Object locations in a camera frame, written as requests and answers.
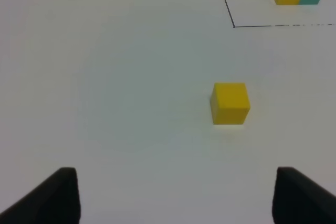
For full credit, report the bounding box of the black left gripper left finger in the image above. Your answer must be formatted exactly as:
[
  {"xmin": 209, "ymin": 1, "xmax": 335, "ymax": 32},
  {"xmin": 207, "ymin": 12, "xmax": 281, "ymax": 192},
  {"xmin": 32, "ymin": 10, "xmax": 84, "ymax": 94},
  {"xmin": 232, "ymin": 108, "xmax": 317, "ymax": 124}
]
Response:
[{"xmin": 1, "ymin": 167, "xmax": 81, "ymax": 223}]

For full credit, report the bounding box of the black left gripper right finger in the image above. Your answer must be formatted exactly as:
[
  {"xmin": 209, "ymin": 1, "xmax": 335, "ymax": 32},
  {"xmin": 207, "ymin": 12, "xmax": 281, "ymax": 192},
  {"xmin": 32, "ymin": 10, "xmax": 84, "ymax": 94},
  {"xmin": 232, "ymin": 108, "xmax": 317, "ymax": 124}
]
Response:
[{"xmin": 272, "ymin": 167, "xmax": 335, "ymax": 224}]

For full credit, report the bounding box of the white template paper sheet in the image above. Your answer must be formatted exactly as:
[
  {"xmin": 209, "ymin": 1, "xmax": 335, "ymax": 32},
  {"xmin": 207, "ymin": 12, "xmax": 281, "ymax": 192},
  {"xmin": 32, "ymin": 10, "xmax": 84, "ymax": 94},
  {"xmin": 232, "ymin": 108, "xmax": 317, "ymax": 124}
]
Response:
[{"xmin": 224, "ymin": 0, "xmax": 335, "ymax": 28}]

